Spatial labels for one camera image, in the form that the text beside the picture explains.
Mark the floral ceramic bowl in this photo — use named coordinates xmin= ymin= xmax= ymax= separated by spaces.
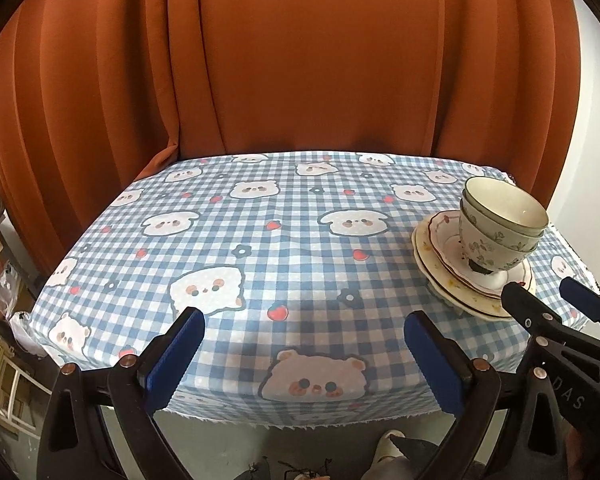
xmin=461 ymin=176 xmax=550 ymax=241
xmin=457 ymin=212 xmax=538 ymax=288
xmin=459 ymin=199 xmax=545 ymax=255

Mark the white red-flower plate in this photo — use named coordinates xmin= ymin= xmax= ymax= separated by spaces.
xmin=425 ymin=209 xmax=537 ymax=302

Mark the white plastic bag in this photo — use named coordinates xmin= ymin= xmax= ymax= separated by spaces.
xmin=10 ymin=310 xmax=49 ymax=359

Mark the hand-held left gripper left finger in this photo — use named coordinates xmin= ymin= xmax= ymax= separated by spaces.
xmin=36 ymin=306 xmax=206 ymax=480

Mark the white shoe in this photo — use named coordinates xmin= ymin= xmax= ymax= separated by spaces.
xmin=370 ymin=430 xmax=407 ymax=467

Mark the person's grey trouser leg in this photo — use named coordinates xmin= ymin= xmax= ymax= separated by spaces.
xmin=375 ymin=437 xmax=453 ymax=480

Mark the orange curtain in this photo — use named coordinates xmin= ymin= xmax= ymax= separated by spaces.
xmin=0 ymin=0 xmax=581 ymax=281

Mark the white wooden frame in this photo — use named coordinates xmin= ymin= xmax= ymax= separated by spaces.
xmin=0 ymin=352 xmax=48 ymax=423

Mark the blue checked bear tablecloth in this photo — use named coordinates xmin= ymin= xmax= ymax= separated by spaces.
xmin=32 ymin=150 xmax=600 ymax=431

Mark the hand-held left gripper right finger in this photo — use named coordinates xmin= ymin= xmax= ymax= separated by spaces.
xmin=403 ymin=310 xmax=570 ymax=480

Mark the round yellow floral plate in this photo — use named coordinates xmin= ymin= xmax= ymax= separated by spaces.
xmin=414 ymin=220 xmax=537 ymax=311

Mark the clear plastic bag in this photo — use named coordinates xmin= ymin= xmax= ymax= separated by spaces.
xmin=0 ymin=259 xmax=32 ymax=307

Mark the scalloped yellow floral plate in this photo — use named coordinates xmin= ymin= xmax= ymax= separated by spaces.
xmin=412 ymin=225 xmax=536 ymax=320

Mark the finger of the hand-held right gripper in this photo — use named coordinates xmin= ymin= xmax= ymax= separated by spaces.
xmin=559 ymin=276 xmax=600 ymax=333
xmin=500 ymin=282 xmax=566 ymax=361

